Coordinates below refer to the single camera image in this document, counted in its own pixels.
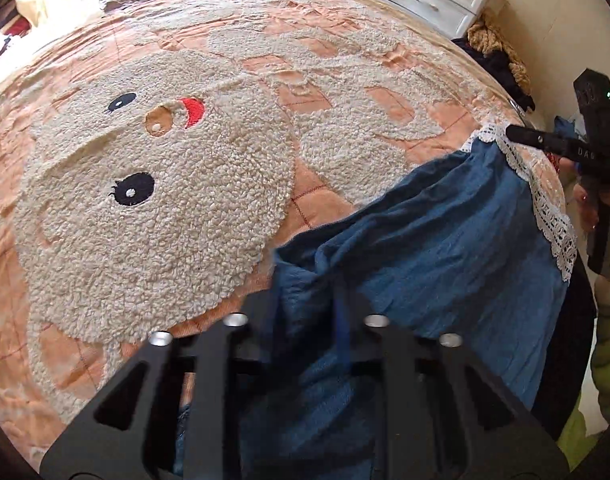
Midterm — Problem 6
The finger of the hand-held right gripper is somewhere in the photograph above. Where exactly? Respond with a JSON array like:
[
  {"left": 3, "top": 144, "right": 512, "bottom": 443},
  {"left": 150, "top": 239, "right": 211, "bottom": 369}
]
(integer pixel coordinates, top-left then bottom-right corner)
[{"left": 505, "top": 124, "right": 564, "bottom": 157}]

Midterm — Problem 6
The dark clothes pile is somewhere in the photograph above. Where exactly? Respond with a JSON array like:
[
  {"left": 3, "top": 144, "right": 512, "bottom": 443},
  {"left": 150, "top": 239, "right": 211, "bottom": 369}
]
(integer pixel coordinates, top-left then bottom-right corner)
[{"left": 451, "top": 36, "right": 536, "bottom": 112}]

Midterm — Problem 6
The person's green clothing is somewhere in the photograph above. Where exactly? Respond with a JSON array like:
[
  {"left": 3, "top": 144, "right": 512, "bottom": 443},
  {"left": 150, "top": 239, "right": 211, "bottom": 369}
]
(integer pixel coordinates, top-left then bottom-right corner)
[{"left": 556, "top": 279, "right": 610, "bottom": 461}]

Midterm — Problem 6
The person's right hand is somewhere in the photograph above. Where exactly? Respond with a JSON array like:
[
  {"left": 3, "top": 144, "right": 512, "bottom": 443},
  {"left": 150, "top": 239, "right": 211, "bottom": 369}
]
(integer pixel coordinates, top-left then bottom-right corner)
[{"left": 573, "top": 181, "right": 604, "bottom": 236}]

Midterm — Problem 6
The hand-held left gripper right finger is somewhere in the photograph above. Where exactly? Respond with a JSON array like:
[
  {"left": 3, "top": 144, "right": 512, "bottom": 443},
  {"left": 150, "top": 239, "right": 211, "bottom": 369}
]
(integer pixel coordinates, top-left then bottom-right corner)
[{"left": 334, "top": 284, "right": 570, "bottom": 480}]

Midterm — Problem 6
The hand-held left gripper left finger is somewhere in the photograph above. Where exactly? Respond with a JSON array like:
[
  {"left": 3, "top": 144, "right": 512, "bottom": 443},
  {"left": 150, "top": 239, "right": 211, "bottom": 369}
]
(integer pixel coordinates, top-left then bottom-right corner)
[{"left": 39, "top": 289, "right": 282, "bottom": 480}]

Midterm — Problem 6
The orange bear-print blanket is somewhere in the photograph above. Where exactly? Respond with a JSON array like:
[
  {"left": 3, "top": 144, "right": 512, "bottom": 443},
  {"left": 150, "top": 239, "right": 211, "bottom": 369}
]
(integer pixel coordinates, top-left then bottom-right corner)
[{"left": 0, "top": 0, "right": 576, "bottom": 467}]

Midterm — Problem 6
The blue denim pants lace trim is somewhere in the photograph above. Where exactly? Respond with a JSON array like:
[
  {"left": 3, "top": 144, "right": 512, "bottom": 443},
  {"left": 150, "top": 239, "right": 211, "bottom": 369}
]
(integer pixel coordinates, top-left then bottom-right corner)
[{"left": 175, "top": 127, "right": 578, "bottom": 480}]

